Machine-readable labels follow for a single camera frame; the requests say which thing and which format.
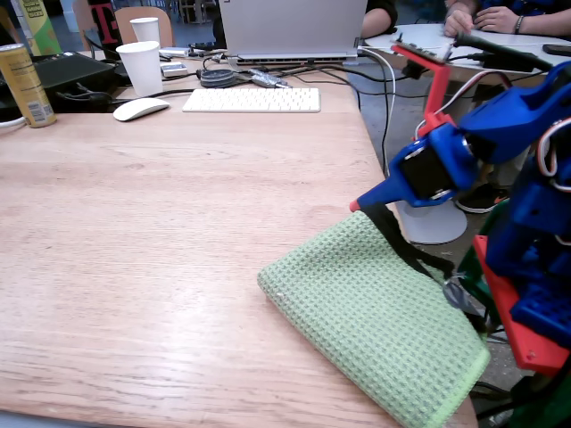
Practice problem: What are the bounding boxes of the green clamp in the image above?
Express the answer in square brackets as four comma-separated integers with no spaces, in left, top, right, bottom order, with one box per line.
[457,200,509,322]
[508,376,571,428]

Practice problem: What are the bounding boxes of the silver laptop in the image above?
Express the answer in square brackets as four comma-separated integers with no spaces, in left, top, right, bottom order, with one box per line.
[218,0,369,67]

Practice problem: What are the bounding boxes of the green waffle cleaning cloth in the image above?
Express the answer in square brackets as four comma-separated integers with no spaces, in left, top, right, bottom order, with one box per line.
[257,202,492,428]

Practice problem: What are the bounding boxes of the thick black camera cable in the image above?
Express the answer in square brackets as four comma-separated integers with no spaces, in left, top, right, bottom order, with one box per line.
[452,31,554,72]

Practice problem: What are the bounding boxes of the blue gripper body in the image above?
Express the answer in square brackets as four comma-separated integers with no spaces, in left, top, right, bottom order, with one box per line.
[401,123,479,200]

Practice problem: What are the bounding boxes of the white charging cable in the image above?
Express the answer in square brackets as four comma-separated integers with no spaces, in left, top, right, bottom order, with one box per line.
[356,46,397,177]

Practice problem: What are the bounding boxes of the person hand bare wrist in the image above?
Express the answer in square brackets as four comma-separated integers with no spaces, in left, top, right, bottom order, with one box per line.
[443,9,475,37]

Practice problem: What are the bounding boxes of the black box device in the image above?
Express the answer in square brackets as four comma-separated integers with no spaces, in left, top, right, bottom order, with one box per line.
[33,51,120,112]

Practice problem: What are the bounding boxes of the black power adapter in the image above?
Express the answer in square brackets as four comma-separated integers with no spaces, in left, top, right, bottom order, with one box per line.
[481,51,539,73]

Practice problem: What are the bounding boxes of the small white box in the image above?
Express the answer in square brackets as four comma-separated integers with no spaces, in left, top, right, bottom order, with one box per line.
[159,62,189,79]

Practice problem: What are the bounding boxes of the person leg beige trousers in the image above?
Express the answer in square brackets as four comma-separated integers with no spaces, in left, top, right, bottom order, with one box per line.
[484,151,534,188]

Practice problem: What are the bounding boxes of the thin black cable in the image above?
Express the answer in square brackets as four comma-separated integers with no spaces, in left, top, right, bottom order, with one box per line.
[55,87,198,108]

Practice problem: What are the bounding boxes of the yellow drink can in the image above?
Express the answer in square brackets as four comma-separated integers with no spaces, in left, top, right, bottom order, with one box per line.
[0,43,58,129]

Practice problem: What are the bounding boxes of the yellow green carton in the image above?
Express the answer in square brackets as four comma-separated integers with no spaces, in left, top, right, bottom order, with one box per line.
[17,0,62,57]

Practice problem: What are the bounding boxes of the gray taped bundle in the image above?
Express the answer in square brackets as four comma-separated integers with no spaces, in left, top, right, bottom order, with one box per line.
[247,68,294,89]

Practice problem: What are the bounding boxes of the wrist camera on red bracket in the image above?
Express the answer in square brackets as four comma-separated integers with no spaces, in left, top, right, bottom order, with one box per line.
[390,31,459,139]

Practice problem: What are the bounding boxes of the person forearm with wristband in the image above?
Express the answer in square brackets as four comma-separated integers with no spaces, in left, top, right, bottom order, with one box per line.
[517,8,571,37]

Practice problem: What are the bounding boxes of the red robot base plate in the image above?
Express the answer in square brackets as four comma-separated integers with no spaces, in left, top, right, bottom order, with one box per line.
[472,234,571,374]

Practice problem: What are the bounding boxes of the white paper cup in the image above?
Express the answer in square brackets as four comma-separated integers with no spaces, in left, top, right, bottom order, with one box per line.
[129,17,161,45]
[115,40,164,98]

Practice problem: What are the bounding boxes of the person arm black sleeve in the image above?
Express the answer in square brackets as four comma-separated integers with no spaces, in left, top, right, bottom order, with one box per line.
[360,0,399,40]

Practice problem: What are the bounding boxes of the white keyboard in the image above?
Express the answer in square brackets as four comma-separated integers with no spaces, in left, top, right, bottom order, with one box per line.
[181,87,322,113]

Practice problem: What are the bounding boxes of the person hand with wristband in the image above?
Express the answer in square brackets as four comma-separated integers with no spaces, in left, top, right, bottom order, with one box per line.
[473,6,518,33]

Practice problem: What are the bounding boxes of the black sneaker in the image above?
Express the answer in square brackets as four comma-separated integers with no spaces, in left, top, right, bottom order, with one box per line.
[455,182,510,214]

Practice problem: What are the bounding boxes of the white computer mouse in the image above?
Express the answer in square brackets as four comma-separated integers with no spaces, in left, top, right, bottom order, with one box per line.
[112,97,171,122]

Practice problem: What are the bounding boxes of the white servo cable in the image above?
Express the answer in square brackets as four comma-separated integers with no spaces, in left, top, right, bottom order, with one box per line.
[414,70,512,137]
[537,119,571,193]

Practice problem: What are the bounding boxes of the black banner magenta letter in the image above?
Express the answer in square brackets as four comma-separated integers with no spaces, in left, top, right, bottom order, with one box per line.
[87,0,124,62]

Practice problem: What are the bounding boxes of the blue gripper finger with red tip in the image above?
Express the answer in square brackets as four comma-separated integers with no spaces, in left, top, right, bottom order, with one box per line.
[349,153,456,213]

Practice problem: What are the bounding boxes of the white round pedestal table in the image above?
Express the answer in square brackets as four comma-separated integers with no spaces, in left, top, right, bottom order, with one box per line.
[363,22,571,245]

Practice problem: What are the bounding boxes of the black round disc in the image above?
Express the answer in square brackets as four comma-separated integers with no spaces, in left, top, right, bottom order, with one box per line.
[199,68,240,89]

